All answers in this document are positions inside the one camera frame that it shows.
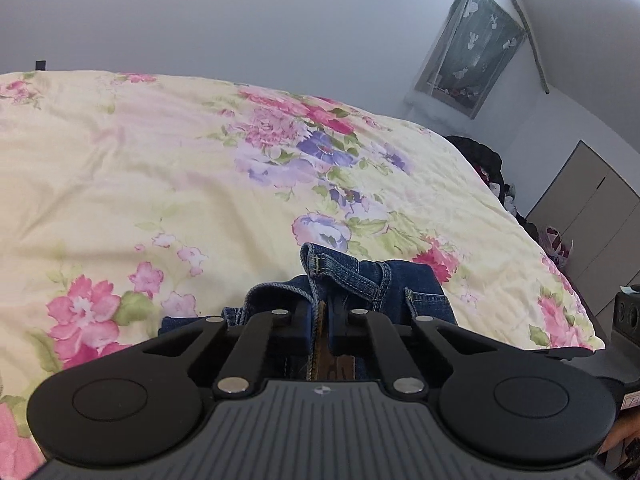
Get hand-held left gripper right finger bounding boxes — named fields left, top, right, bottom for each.
left=327, top=297, right=493, bottom=396

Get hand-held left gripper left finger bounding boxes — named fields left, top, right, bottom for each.
left=145, top=302, right=323, bottom=401

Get grey wall pipe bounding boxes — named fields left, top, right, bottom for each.
left=500, top=0, right=552, bottom=95

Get person's right forearm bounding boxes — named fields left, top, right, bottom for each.
left=597, top=417, right=640, bottom=478

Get pink patterned bag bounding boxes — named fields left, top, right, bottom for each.
left=544, top=226, right=575, bottom=263

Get floral yellow blanket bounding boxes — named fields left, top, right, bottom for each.
left=0, top=70, right=607, bottom=476

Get pile of dark clothes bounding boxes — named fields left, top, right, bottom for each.
left=444, top=135, right=541, bottom=241

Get beige wardrobe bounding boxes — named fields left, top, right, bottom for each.
left=525, top=140, right=640, bottom=321

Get blue denim pants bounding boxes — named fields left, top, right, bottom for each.
left=159, top=242, right=457, bottom=383

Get grey window curtain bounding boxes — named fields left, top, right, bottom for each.
left=414, top=0, right=528, bottom=121

